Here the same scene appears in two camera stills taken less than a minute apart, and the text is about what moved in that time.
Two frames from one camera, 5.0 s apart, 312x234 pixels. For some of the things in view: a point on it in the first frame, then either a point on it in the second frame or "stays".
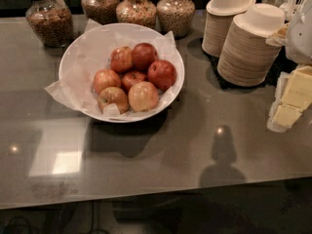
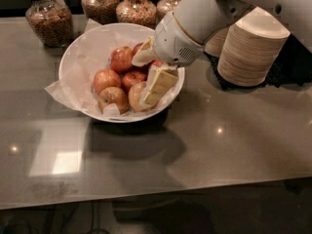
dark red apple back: (143, 55) stays
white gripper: (300, 38) -> (175, 42)
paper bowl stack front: (246, 58) stays
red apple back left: (121, 58) stays
